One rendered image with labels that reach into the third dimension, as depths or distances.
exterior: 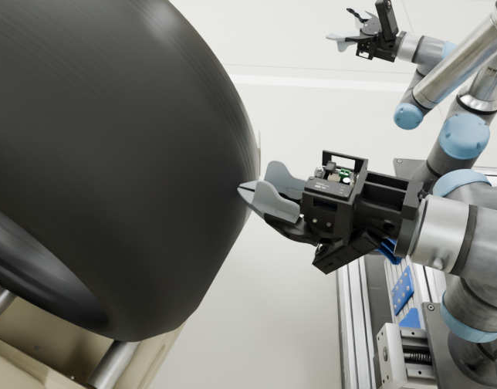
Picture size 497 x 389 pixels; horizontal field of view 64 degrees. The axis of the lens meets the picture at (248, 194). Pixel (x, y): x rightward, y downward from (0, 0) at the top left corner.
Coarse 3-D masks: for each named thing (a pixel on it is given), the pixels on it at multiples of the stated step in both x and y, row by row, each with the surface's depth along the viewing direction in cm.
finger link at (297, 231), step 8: (264, 216) 48; (272, 216) 47; (272, 224) 48; (280, 224) 47; (288, 224) 46; (296, 224) 46; (304, 224) 46; (280, 232) 47; (288, 232) 46; (296, 232) 45; (304, 232) 45; (296, 240) 46; (304, 240) 45; (312, 240) 45
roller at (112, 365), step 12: (108, 348) 71; (120, 348) 70; (132, 348) 71; (108, 360) 69; (120, 360) 69; (96, 372) 68; (108, 372) 68; (120, 372) 69; (96, 384) 66; (108, 384) 67
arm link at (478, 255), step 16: (480, 208) 39; (480, 224) 38; (496, 224) 37; (464, 240) 38; (480, 240) 37; (496, 240) 37; (464, 256) 38; (480, 256) 37; (496, 256) 37; (448, 272) 41; (464, 272) 39; (480, 272) 38; (496, 272) 37; (480, 288) 41; (496, 288) 39; (496, 304) 40
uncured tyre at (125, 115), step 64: (0, 0) 35; (64, 0) 38; (128, 0) 41; (0, 64) 32; (64, 64) 35; (128, 64) 39; (192, 64) 44; (0, 128) 32; (64, 128) 34; (128, 128) 37; (192, 128) 43; (0, 192) 35; (64, 192) 35; (128, 192) 37; (192, 192) 43; (0, 256) 76; (64, 256) 40; (128, 256) 39; (192, 256) 45; (128, 320) 49
